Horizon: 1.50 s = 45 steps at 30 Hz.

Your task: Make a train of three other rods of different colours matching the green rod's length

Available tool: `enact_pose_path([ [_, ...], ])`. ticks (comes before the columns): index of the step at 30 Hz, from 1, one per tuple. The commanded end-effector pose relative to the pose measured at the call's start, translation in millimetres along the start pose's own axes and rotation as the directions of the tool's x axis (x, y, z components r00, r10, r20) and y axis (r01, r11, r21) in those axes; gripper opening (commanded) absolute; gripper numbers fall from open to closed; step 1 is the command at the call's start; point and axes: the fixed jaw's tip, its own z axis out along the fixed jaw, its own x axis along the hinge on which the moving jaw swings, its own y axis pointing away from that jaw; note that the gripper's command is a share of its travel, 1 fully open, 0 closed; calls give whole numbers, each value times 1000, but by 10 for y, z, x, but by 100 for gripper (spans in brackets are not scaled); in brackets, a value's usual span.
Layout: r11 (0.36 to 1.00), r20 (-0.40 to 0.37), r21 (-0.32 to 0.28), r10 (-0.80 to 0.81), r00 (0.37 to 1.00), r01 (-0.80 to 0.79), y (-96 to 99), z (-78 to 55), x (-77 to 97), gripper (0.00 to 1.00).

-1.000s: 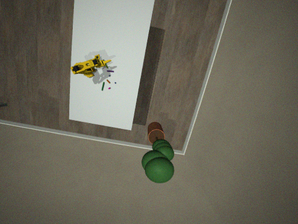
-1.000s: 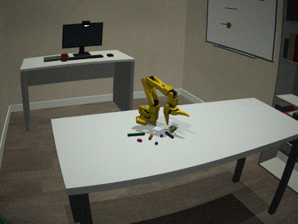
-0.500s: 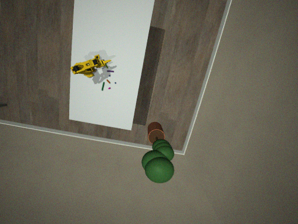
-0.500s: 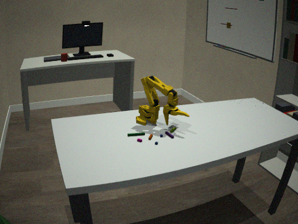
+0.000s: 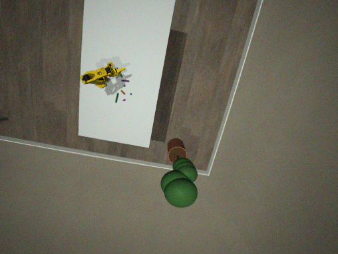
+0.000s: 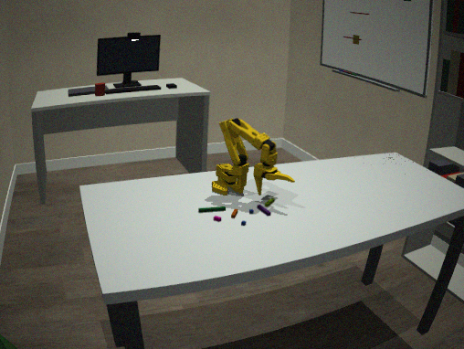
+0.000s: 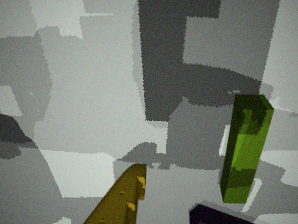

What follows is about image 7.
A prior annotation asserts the lime green rod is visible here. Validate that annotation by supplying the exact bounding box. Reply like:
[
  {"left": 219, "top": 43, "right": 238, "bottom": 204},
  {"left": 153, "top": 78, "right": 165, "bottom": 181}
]
[{"left": 220, "top": 94, "right": 274, "bottom": 204}]

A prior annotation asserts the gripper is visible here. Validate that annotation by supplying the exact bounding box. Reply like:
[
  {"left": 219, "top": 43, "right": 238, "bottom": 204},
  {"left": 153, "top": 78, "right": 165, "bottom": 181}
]
[{"left": 83, "top": 163, "right": 147, "bottom": 224}]

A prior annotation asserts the purple rod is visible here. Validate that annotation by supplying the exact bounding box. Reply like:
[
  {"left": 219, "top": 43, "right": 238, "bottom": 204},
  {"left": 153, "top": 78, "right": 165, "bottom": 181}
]
[{"left": 189, "top": 204, "right": 254, "bottom": 224}]

